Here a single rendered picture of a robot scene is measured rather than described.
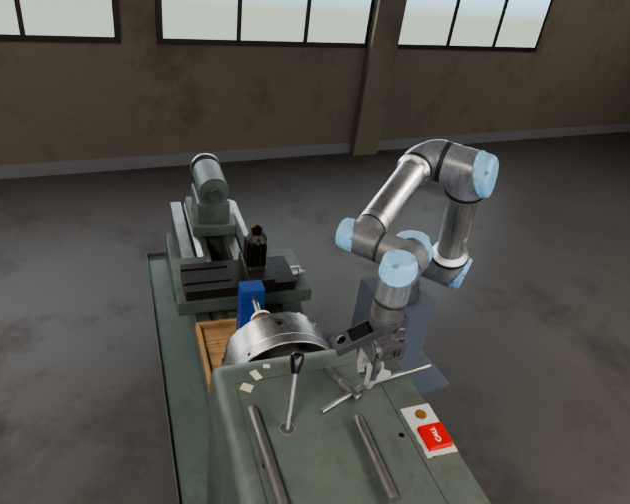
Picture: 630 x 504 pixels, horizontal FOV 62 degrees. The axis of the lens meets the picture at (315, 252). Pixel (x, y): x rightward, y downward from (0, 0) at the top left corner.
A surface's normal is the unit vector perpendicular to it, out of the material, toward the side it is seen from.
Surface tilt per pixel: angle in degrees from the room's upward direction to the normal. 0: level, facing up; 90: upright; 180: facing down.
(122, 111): 90
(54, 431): 0
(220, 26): 90
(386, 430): 0
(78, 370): 0
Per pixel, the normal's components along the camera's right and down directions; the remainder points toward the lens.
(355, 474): 0.12, -0.83
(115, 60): 0.43, 0.54
